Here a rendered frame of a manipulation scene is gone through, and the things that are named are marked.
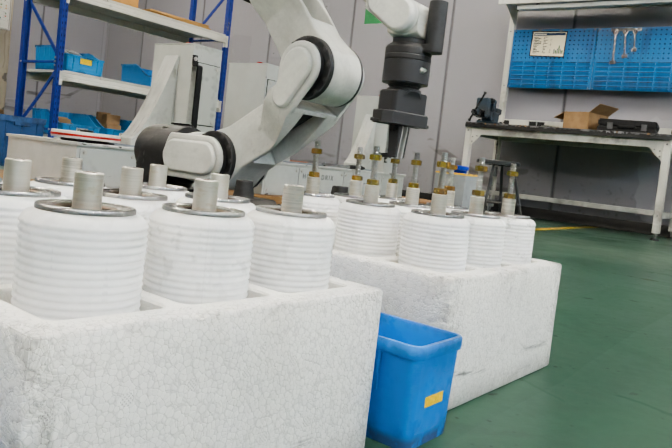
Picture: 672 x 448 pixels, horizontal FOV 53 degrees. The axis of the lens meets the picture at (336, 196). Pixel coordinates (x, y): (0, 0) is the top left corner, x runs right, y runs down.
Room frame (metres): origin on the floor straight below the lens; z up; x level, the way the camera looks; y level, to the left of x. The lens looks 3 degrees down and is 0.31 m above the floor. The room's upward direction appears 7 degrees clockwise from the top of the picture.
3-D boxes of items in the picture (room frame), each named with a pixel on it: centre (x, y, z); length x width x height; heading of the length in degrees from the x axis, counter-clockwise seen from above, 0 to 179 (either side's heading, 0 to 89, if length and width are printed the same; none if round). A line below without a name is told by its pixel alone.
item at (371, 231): (1.03, -0.05, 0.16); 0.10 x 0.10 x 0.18
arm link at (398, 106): (1.29, -0.11, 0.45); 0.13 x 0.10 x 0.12; 128
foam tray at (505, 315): (1.12, -0.13, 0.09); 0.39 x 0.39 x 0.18; 52
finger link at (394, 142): (1.28, -0.10, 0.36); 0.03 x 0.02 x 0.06; 38
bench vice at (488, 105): (5.64, -1.16, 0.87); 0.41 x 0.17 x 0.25; 144
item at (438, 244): (0.96, -0.15, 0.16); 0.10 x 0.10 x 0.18
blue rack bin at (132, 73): (6.56, 1.90, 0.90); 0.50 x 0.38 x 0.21; 52
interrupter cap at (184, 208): (0.62, 0.12, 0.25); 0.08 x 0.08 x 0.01
